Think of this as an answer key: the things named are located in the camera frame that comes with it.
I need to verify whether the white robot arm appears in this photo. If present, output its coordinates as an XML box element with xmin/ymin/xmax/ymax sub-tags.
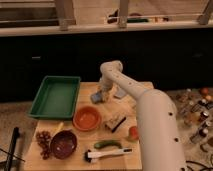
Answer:
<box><xmin>100</xmin><ymin>61</ymin><xmax>187</xmax><ymax>171</ymax></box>

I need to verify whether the grey blue sponge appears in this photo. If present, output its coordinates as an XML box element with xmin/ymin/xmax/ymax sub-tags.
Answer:
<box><xmin>114</xmin><ymin>87</ymin><xmax>127</xmax><ymax>99</ymax></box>

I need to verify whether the red orange bowl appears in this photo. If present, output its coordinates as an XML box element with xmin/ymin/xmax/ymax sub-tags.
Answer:
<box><xmin>73</xmin><ymin>106</ymin><xmax>102</xmax><ymax>131</ymax></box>

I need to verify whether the dark purple bowl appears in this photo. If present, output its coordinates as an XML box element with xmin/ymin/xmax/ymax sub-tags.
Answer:
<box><xmin>50</xmin><ymin>130</ymin><xmax>77</xmax><ymax>160</ymax></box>

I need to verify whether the wooden block brush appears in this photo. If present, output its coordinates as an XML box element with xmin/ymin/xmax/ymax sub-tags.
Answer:
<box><xmin>105</xmin><ymin>114</ymin><xmax>126</xmax><ymax>133</ymax></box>

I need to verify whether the green plastic tray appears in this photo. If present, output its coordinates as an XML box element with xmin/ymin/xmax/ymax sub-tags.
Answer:
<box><xmin>29</xmin><ymin>76</ymin><xmax>81</xmax><ymax>120</ymax></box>

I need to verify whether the orange red apple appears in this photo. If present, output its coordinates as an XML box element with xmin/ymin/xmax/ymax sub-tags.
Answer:
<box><xmin>128</xmin><ymin>126</ymin><xmax>139</xmax><ymax>141</ymax></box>

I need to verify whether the green cucumber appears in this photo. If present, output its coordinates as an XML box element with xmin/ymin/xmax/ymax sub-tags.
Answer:
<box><xmin>94</xmin><ymin>140</ymin><xmax>122</xmax><ymax>149</ymax></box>

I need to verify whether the white dish brush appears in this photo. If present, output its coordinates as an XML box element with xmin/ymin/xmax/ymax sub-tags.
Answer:
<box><xmin>84</xmin><ymin>148</ymin><xmax>133</xmax><ymax>163</ymax></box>

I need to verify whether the bunch of red grapes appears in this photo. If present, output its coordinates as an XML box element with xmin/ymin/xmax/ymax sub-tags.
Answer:
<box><xmin>36</xmin><ymin>131</ymin><xmax>51</xmax><ymax>160</ymax></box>

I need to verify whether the spice bottle cluster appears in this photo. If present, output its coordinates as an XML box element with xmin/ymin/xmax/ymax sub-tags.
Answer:
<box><xmin>178</xmin><ymin>88</ymin><xmax>212</xmax><ymax>144</ymax></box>

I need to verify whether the black tripod stand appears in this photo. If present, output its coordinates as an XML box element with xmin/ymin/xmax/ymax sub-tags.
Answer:
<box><xmin>0</xmin><ymin>127</ymin><xmax>24</xmax><ymax>171</ymax></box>

